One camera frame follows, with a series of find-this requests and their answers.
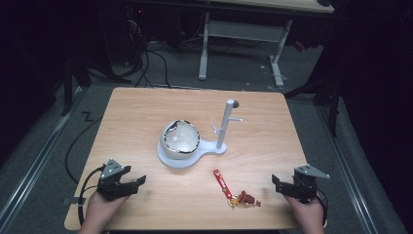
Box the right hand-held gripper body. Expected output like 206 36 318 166
290 164 331 205

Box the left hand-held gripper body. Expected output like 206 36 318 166
96 158 135 202

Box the person's left hand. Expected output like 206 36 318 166
78 191 130 234

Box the person's right hand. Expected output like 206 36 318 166
284 194 326 234

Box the white stand with pegs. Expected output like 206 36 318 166
157 98 244 171

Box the dark metal stand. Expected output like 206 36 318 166
283 64 345 138
59 55 132 118

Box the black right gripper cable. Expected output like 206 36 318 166
316 187 329 228

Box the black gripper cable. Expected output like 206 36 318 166
77 165 107 228
316 187 329 228

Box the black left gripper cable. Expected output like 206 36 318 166
77 165 107 228

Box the metal floor rail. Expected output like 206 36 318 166
316 103 380 234
0 86 89 230

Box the red strap keychain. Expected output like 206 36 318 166
212 169 262 210

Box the black floor cable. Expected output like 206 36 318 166
64 116 104 185

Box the bundle of black cables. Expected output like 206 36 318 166
125 13 172 90

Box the white metal frame desk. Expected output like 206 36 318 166
197 0 336 89

